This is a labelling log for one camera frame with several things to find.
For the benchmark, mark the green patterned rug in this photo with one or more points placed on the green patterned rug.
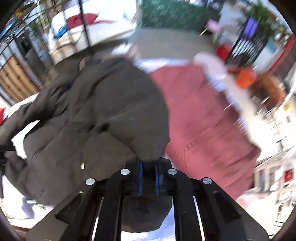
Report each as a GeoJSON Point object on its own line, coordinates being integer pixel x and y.
{"type": "Point", "coordinates": [176, 15]}

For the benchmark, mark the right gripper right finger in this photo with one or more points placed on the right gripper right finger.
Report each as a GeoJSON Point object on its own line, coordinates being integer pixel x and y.
{"type": "Point", "coordinates": [202, 209]}

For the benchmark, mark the wooden slatted cabinet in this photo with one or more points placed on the wooden slatted cabinet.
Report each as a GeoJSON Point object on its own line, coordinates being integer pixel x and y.
{"type": "Point", "coordinates": [14, 79]}

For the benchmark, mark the maroon folded blanket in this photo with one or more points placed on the maroon folded blanket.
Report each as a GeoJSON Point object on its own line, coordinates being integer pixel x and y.
{"type": "Point", "coordinates": [205, 138]}

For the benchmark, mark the blue checked bed sheet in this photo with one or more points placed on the blue checked bed sheet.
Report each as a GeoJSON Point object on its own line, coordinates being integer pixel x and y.
{"type": "Point", "coordinates": [107, 121]}

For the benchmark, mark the white bed with red cloth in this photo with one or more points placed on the white bed with red cloth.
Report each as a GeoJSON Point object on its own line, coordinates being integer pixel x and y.
{"type": "Point", "coordinates": [88, 24]}

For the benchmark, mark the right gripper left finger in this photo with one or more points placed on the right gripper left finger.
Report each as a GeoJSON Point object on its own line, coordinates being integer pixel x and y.
{"type": "Point", "coordinates": [93, 211]}

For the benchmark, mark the orange container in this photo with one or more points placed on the orange container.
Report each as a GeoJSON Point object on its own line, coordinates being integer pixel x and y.
{"type": "Point", "coordinates": [245, 78]}

